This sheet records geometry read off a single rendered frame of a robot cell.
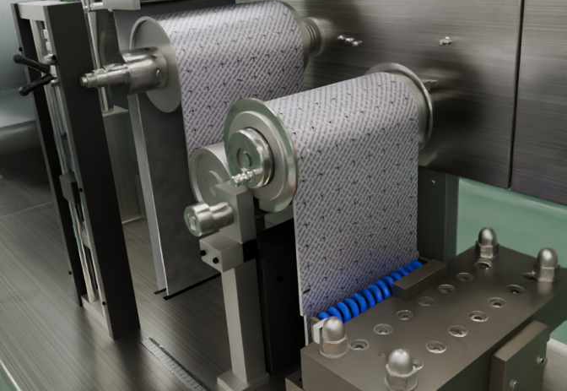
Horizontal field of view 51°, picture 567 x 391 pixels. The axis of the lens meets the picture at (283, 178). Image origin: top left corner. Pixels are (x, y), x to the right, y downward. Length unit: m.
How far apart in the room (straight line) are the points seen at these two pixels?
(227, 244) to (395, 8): 0.46
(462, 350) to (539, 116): 0.33
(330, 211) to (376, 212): 0.09
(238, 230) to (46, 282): 0.61
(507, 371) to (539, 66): 0.39
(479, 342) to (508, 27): 0.41
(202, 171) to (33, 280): 0.55
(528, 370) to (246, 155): 0.45
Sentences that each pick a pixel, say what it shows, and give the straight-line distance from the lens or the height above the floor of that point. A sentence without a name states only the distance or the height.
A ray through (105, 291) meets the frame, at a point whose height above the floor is 0.99.
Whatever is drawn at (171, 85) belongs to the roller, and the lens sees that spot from 0.92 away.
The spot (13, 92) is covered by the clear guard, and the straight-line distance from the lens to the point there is 1.63.
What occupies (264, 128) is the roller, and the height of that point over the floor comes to 1.29.
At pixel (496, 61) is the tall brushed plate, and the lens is 0.90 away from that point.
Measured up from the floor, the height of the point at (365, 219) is 1.14.
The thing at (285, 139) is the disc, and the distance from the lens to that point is 0.70.
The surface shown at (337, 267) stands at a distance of 0.82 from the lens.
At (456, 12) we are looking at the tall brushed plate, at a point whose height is 1.39.
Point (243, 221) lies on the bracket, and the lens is 0.78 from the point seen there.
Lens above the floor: 1.49
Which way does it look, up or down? 21 degrees down
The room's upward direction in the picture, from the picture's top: 4 degrees counter-clockwise
